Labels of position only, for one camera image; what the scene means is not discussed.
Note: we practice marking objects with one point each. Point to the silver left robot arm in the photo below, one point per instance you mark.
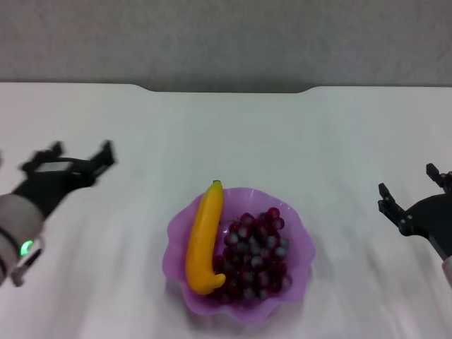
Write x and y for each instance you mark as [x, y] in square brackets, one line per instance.
[17, 233]

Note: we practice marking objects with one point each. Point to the dark red grape bunch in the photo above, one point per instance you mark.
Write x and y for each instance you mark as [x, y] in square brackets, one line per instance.
[257, 257]

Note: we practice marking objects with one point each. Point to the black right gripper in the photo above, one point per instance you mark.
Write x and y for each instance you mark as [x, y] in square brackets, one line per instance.
[429, 219]

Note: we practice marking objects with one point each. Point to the yellow banana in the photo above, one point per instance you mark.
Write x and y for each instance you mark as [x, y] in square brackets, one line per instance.
[203, 243]

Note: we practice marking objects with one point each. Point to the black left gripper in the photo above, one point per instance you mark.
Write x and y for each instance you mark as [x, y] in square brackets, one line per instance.
[53, 183]

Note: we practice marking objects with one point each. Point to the purple scalloped plastic plate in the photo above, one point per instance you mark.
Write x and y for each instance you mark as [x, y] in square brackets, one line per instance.
[238, 303]

